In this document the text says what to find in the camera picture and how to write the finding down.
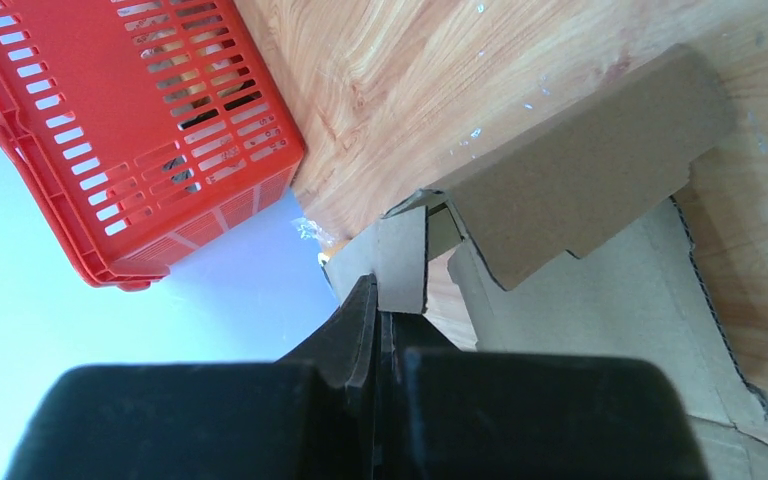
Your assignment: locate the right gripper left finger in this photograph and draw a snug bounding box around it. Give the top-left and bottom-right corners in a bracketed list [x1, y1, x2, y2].
[6, 275, 379, 479]

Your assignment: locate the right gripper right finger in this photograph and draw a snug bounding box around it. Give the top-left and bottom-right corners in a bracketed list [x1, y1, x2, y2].
[384, 314, 709, 479]

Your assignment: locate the red plastic shopping basket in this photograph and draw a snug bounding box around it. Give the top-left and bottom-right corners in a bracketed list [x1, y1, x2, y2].
[0, 1, 306, 291]

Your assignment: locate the cardboard box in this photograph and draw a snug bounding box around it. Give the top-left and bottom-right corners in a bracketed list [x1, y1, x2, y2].
[325, 44, 768, 479]

